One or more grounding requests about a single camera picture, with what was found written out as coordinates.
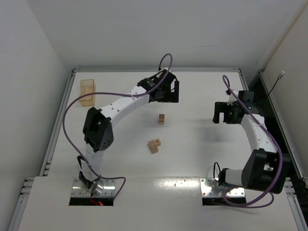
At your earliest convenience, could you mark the wooden cube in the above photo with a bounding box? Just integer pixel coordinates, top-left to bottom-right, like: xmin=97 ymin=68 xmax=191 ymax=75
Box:
xmin=159 ymin=114 xmax=165 ymax=120

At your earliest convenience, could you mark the wooden block letter H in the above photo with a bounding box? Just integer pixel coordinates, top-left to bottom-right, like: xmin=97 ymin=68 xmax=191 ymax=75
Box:
xmin=154 ymin=139 xmax=161 ymax=146

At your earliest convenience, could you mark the transparent orange plastic container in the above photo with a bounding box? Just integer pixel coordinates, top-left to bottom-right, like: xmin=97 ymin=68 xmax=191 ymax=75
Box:
xmin=78 ymin=79 xmax=96 ymax=107

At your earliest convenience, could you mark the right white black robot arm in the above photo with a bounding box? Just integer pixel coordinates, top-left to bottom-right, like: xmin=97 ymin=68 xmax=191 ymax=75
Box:
xmin=213 ymin=90 xmax=291 ymax=194

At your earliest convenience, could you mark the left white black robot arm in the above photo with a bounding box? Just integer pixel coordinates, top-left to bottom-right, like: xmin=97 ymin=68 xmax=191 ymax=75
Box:
xmin=78 ymin=69 xmax=180 ymax=189

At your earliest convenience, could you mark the front left wooden block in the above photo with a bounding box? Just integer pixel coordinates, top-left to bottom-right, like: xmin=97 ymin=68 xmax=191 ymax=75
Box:
xmin=148 ymin=140 xmax=158 ymax=154

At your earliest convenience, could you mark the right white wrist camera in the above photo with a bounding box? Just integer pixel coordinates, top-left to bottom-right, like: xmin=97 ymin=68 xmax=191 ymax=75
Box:
xmin=227 ymin=91 xmax=238 ymax=105

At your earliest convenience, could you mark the black cable at right base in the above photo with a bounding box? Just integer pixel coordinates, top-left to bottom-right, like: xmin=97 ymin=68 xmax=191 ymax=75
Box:
xmin=213 ymin=161 xmax=223 ymax=186

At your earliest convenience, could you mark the black wall cable white plug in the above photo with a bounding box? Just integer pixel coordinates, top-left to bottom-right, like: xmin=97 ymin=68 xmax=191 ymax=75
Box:
xmin=267 ymin=70 xmax=285 ymax=97

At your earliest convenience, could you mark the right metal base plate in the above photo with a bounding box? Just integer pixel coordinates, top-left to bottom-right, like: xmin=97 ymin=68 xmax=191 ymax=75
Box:
xmin=200 ymin=178 xmax=245 ymax=199

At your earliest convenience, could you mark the metal base plate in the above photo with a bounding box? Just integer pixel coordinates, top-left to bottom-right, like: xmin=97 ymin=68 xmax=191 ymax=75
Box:
xmin=71 ymin=178 xmax=116 ymax=198
xmin=200 ymin=178 xmax=245 ymax=199

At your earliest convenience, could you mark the red wire under left base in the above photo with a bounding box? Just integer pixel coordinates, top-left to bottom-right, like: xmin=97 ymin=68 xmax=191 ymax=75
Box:
xmin=90 ymin=195 xmax=104 ymax=206

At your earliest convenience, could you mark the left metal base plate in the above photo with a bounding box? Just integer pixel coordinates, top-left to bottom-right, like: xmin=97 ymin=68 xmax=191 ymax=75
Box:
xmin=71 ymin=178 xmax=116 ymax=198

